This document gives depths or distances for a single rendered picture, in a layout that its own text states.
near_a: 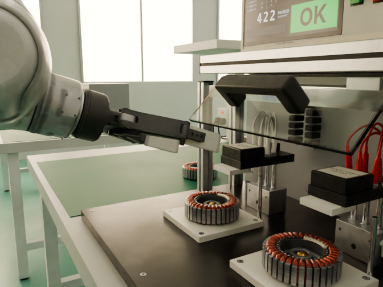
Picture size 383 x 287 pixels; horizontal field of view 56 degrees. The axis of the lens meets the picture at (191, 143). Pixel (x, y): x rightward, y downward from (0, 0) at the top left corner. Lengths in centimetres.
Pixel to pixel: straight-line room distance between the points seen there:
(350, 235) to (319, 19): 37
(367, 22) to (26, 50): 49
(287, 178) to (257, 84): 60
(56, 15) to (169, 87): 186
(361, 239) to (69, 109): 49
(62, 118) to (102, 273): 27
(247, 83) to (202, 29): 562
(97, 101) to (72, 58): 465
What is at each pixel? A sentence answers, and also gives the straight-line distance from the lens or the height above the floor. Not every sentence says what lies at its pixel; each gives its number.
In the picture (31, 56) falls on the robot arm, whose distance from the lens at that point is 32.
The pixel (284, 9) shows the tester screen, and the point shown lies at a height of 119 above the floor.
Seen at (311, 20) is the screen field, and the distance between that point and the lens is 70.
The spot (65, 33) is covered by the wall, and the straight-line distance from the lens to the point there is 519.
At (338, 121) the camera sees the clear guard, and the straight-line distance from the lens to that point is 31.
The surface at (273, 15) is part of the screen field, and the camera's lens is 77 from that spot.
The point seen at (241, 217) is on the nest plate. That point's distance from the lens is 75.
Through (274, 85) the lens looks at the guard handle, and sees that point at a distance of 33.
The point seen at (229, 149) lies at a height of 91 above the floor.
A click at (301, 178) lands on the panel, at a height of 83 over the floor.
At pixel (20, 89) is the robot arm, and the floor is 105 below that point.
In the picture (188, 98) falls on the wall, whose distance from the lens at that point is 581.
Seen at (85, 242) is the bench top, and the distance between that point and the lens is 75.
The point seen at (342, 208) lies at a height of 88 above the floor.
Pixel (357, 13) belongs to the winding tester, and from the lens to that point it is 64.
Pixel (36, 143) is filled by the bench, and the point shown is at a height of 74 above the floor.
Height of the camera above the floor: 106
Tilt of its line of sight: 10 degrees down
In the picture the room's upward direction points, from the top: straight up
